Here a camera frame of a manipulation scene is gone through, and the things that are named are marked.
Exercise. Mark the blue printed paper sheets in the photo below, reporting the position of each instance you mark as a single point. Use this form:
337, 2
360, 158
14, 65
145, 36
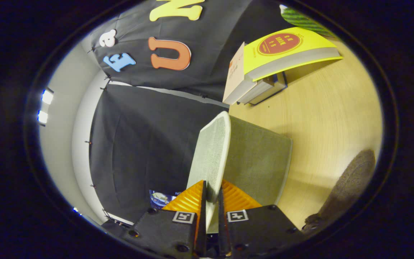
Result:
162, 199

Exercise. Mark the long ceiling light panel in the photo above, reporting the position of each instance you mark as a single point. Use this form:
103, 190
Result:
45, 108

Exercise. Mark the grey book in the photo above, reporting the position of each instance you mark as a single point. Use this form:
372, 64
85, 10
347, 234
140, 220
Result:
259, 90

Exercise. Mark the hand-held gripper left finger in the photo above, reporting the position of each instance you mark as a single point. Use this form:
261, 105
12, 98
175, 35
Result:
203, 233

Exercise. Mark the yellow book with red circle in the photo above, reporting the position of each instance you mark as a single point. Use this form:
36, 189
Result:
289, 46

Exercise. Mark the green fabric storage box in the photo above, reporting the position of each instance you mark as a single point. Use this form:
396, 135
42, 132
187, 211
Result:
257, 162

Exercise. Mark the brown fuzzy shoe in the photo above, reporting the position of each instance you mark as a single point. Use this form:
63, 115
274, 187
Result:
347, 187

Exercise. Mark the dark blue book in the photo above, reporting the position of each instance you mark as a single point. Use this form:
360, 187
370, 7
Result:
277, 86

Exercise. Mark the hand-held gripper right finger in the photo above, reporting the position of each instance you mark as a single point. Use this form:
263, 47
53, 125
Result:
222, 233

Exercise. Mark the watermelon slice plush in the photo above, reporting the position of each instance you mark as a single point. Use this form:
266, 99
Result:
306, 21

